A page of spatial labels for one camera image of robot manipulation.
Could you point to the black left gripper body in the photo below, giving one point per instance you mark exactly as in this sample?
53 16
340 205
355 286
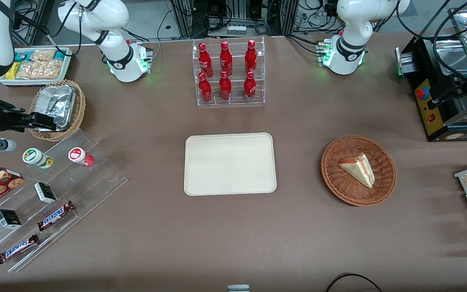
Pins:
461 89

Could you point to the clear bag of crackers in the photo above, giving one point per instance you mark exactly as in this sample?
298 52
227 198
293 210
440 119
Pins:
39 69
43 54

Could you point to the white snack tray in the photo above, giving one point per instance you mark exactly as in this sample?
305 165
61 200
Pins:
35 82

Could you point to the small grey device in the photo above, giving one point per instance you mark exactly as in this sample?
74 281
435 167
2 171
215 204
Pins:
238 288

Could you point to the clear acrylic stepped shelf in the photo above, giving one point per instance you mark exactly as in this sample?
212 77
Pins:
91 182

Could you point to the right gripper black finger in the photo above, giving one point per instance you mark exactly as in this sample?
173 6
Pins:
43 122
24 116

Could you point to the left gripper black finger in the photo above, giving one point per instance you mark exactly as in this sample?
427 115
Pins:
436 104

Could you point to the aluminium frame structure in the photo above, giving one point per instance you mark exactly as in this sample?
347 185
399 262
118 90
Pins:
237 12

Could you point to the wrapped triangle sandwich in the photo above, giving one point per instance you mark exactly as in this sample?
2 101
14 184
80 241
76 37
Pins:
359 170

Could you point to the clear acrylic bottle rack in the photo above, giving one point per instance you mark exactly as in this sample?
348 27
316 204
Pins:
235 101

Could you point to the black food warmer cabinet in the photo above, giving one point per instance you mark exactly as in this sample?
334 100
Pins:
432 125

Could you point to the stack of foil trays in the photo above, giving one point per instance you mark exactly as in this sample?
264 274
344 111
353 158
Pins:
57 103

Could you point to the small black box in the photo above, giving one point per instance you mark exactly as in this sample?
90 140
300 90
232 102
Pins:
45 193
8 219

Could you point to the cream plastic tray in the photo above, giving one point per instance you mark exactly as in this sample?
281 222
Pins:
229 164

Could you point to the brown wicker basket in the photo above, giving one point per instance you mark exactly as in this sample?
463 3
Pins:
339 186

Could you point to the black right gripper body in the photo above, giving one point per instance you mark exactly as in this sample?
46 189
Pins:
7 120

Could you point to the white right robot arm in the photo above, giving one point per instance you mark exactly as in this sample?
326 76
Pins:
116 61

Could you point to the green gum bottle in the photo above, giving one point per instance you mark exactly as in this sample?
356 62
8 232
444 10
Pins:
35 157

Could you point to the teal snack packet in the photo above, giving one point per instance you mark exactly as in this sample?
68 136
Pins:
22 56

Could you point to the yellow snack packet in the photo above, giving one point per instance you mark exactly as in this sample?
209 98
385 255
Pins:
12 71

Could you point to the red cola bottle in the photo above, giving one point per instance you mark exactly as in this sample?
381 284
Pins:
205 61
249 87
204 90
226 59
225 88
251 56

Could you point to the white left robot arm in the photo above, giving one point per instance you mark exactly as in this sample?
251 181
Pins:
351 44

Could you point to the Snickers bar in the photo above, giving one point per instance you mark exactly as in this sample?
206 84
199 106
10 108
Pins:
55 215
18 249

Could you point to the light wicker basket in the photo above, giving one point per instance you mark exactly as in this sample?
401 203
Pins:
77 117

